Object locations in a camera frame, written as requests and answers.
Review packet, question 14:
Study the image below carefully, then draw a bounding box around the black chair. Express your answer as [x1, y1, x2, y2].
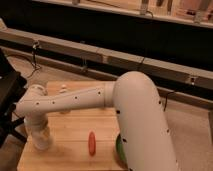
[0, 49, 27, 148]

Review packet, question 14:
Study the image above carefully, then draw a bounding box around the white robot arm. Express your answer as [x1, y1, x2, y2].
[16, 71, 180, 171]

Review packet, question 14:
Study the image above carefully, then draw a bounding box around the white plastic bottle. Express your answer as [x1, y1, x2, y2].
[59, 84, 71, 115]

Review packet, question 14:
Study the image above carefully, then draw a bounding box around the red carrot toy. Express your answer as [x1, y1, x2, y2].
[88, 132, 96, 156]

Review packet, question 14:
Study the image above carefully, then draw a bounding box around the wooden table board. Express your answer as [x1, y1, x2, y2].
[16, 80, 129, 171]

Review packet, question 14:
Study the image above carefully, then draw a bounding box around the green glass plate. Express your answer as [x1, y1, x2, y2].
[115, 134, 127, 166]

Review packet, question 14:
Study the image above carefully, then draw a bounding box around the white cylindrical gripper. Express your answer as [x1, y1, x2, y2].
[24, 115, 52, 150]

